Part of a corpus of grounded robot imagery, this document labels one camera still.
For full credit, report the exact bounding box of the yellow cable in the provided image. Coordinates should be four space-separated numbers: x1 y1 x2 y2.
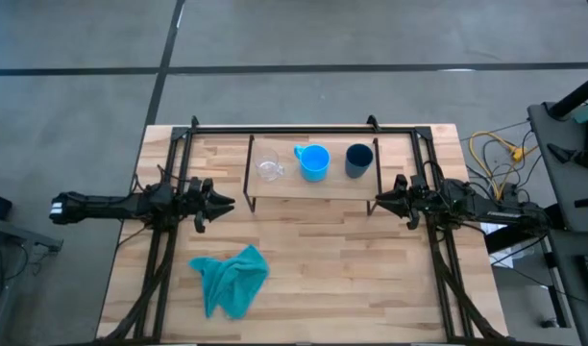
469 130 539 199

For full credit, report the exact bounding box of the dark navy cup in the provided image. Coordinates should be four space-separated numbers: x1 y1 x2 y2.
344 142 375 180

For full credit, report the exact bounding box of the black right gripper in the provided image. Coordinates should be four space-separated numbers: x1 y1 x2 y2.
375 174 430 230

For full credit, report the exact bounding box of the teal waffle cloth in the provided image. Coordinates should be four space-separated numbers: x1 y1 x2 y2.
187 243 271 321

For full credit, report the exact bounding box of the grey side desk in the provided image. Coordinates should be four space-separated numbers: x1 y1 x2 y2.
527 100 588 235

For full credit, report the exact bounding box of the white paper sheet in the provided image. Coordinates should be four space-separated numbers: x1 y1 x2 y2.
480 221 522 268

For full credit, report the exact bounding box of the light blue plastic mug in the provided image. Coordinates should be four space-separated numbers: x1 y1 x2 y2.
293 143 331 184

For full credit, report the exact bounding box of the wooden shelf with black legs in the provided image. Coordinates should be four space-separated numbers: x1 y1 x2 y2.
242 134 382 216

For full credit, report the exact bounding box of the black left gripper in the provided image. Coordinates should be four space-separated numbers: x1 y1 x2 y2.
185 177 236 235

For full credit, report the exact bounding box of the black aluminium frame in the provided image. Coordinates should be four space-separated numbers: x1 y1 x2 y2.
99 113 514 345

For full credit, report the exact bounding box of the black slanted pole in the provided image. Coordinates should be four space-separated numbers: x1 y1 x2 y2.
548 71 588 120

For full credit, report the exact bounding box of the clear plastic cup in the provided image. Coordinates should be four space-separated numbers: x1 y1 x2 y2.
254 147 285 183

